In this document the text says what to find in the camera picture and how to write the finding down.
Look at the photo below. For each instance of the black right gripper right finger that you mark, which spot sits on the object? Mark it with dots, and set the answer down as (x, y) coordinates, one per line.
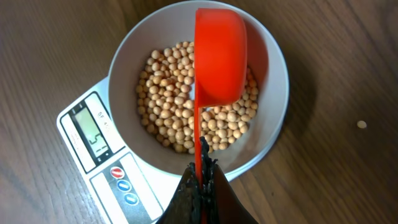
(220, 202)

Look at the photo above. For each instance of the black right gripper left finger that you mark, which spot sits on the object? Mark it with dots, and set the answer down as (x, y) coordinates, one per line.
(185, 205)

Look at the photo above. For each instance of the red measuring scoop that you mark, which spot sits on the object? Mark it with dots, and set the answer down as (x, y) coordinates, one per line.
(220, 67)

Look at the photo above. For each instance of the white digital kitchen scale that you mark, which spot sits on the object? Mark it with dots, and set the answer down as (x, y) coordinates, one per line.
(130, 175)

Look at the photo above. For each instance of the grey bowl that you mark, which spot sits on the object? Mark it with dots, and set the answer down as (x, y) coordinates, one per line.
(176, 23)

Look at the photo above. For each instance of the stray bean on table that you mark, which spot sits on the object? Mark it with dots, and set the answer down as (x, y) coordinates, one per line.
(361, 124)

